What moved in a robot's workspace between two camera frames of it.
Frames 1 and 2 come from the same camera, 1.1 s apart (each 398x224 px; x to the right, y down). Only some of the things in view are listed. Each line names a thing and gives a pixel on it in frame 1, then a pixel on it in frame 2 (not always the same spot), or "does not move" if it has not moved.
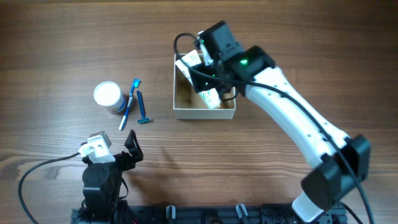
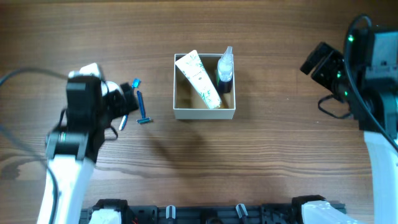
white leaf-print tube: (210, 97) does not move
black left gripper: (132, 147) -> (114, 99)
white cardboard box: (188, 104) does not move
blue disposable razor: (143, 119) does not move
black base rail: (224, 214) does not move
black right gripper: (200, 78) -> (333, 58)
